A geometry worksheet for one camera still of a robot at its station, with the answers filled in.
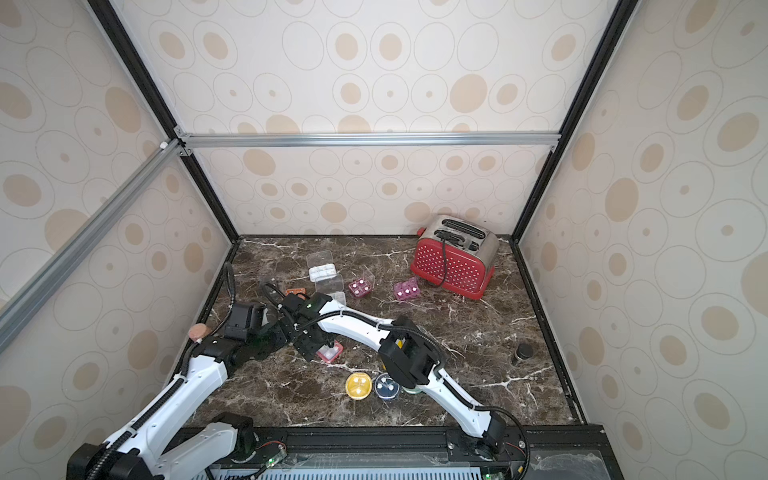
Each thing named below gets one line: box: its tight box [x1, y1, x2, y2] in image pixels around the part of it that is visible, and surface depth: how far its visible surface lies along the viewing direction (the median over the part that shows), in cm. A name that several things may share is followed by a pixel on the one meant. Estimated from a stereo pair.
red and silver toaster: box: [410, 214, 500, 300], surface depth 98 cm
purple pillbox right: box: [394, 276, 421, 301], surface depth 105 cm
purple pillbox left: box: [348, 278, 372, 298], surface depth 105 cm
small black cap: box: [516, 343, 534, 360], surface depth 81 cm
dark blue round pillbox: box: [374, 372, 400, 400], surface depth 84 cm
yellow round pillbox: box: [345, 371, 373, 400], surface depth 84 cm
